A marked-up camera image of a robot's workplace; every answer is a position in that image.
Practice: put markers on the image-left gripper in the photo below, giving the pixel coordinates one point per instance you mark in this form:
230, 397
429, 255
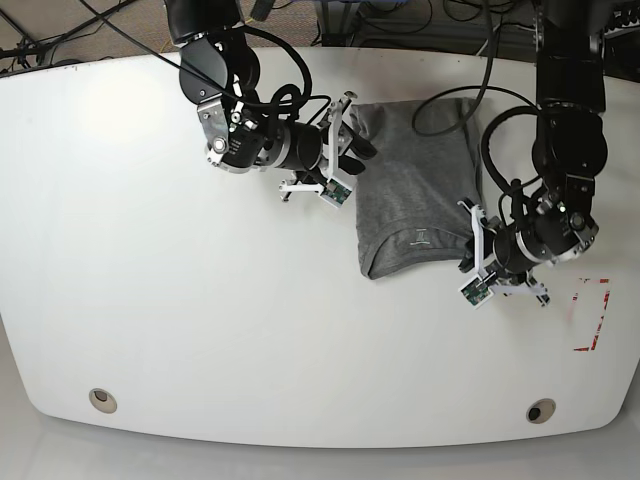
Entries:
303, 146

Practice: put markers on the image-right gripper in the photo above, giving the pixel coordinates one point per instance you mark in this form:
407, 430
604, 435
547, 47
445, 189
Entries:
509, 260

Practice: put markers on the grey T-shirt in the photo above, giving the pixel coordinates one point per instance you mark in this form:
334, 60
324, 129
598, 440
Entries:
407, 209

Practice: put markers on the red tape rectangle marking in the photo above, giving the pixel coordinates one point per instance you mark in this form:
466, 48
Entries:
587, 313

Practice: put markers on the black tripod stand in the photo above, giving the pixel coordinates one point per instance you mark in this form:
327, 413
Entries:
31, 53

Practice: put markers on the right table cable grommet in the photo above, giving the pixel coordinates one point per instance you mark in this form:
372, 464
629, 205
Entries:
541, 411

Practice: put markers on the table cable grommet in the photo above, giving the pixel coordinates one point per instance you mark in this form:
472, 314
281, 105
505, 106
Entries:
102, 401
541, 411

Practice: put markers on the left table cable grommet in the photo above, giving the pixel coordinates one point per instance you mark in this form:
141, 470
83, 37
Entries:
102, 401

